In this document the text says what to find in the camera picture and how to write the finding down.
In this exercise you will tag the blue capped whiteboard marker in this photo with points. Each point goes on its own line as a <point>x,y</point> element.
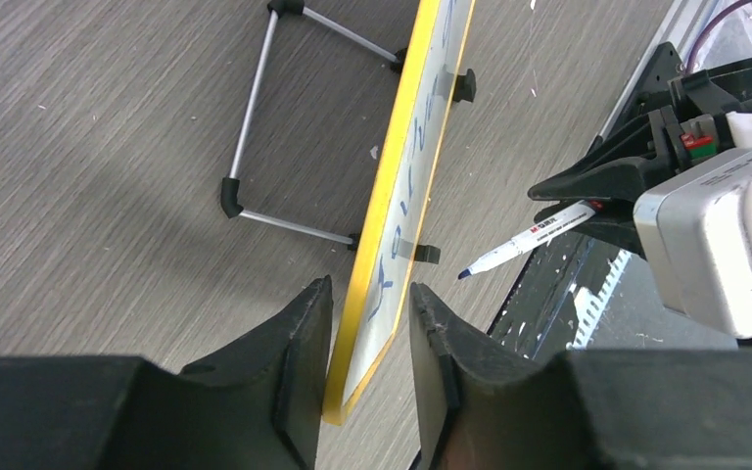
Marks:
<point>540,233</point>

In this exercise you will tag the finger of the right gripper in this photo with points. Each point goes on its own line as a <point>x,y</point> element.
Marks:
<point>614,225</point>
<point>642,154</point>

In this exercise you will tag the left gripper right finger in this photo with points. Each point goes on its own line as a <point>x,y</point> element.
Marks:
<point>481,406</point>

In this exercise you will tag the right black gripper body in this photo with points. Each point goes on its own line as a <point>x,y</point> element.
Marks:
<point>700,105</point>

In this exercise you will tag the white slotted cable duct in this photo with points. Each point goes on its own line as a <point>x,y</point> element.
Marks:
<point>590,305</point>

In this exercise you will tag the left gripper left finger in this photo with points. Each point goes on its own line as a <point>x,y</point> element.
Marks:
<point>253,404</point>

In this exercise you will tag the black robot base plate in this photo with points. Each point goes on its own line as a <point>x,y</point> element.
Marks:
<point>538,317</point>

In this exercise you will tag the yellow framed whiteboard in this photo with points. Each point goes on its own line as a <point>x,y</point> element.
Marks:
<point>431,80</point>

